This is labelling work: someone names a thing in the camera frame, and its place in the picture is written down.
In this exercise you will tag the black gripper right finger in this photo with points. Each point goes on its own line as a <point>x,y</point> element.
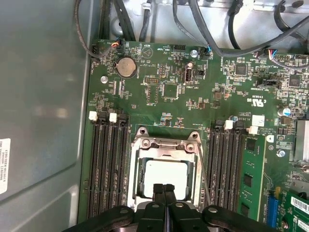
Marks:
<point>181,217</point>

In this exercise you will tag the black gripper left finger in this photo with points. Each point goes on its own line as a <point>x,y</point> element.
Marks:
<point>152,217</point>

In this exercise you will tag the silver CPU with green edge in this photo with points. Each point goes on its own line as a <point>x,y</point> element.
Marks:
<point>166,174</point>

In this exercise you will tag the metal socket locking lever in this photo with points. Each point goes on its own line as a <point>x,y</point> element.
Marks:
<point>204,176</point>

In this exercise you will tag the metal socket cover frame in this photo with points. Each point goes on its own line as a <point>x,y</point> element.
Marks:
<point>154,152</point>

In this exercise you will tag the black RAM slot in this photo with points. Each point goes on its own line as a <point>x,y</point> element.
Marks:
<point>94,169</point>
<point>214,169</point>
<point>124,169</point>
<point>114,169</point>
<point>223,169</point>
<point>233,169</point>
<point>105,169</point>

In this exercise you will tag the CPU socket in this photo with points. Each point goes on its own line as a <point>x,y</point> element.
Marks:
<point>138,135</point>

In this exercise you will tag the blue expansion slot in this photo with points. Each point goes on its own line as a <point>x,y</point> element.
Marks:
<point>272,210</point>

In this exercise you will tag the installed RAM stick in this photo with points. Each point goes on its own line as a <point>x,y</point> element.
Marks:
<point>253,169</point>

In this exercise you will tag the green motherboard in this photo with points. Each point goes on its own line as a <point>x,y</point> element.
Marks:
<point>193,116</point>

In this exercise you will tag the internal USB port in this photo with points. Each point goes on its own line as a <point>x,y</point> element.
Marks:
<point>188,73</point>

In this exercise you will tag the silver chipset heatsink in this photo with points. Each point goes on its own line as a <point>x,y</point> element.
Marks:
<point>303,140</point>

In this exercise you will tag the round coin cell battery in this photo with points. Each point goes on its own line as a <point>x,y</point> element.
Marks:
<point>125,67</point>

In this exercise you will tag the black PC case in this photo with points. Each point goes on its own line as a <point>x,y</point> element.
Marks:
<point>36,96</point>

